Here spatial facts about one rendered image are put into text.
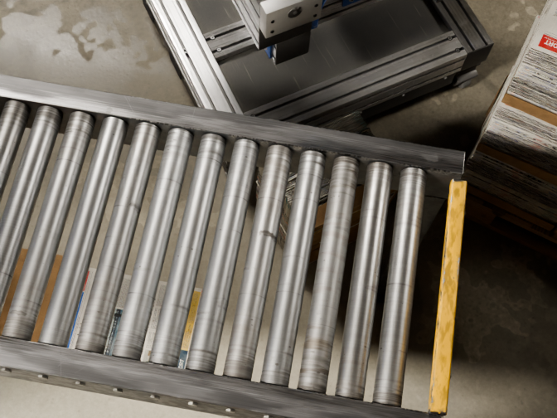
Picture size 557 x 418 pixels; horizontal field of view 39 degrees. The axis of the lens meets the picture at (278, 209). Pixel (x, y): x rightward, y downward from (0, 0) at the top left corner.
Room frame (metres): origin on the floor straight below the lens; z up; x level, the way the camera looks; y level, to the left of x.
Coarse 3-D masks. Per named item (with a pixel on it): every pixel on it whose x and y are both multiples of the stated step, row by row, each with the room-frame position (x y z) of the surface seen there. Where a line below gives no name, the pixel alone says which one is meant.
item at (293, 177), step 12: (336, 120) 0.99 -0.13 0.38; (348, 120) 1.00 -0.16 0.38; (360, 120) 1.00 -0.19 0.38; (360, 132) 0.96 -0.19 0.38; (288, 180) 0.82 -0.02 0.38; (324, 180) 0.83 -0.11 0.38; (288, 192) 0.79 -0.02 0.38; (324, 192) 0.80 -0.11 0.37; (396, 192) 0.84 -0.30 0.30; (288, 204) 0.76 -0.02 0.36; (288, 216) 0.76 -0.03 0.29; (312, 240) 0.71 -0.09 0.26
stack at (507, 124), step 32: (544, 32) 0.98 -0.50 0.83; (544, 64) 0.93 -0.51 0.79; (544, 96) 0.92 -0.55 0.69; (480, 128) 1.16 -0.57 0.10; (512, 128) 0.92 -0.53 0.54; (544, 128) 0.90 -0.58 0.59; (480, 160) 0.94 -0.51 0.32; (544, 160) 0.89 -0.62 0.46; (512, 192) 0.90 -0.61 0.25; (544, 192) 0.87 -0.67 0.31; (480, 224) 0.90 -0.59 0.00
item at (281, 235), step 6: (258, 192) 0.88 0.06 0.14; (354, 228) 0.80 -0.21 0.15; (282, 234) 0.77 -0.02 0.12; (354, 234) 0.80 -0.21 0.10; (282, 240) 0.77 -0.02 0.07; (348, 240) 0.79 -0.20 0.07; (354, 240) 0.80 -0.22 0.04; (282, 246) 0.77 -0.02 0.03; (318, 246) 0.74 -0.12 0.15; (312, 252) 0.73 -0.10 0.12; (318, 252) 0.74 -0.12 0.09; (312, 258) 0.73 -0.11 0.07
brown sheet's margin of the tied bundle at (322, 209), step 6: (360, 186) 0.82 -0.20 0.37; (360, 192) 0.80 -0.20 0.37; (360, 198) 0.79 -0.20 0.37; (324, 204) 0.77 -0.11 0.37; (354, 204) 0.77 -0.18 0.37; (360, 204) 0.78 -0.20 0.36; (318, 210) 0.75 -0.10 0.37; (324, 210) 0.75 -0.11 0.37; (318, 216) 0.73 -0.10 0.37; (324, 216) 0.73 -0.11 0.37; (318, 222) 0.72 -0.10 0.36
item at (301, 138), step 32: (0, 96) 0.75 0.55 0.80; (32, 96) 0.76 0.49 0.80; (64, 96) 0.76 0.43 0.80; (96, 96) 0.77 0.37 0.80; (128, 96) 0.77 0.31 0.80; (64, 128) 0.74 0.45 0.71; (96, 128) 0.73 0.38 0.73; (128, 128) 0.73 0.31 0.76; (160, 128) 0.72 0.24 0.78; (192, 128) 0.72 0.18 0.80; (224, 128) 0.72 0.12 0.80; (256, 128) 0.73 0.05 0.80; (288, 128) 0.73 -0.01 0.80; (320, 128) 0.74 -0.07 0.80; (224, 160) 0.71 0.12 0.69; (384, 160) 0.68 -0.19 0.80; (416, 160) 0.69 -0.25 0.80; (448, 160) 0.69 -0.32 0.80; (448, 192) 0.67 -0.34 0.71
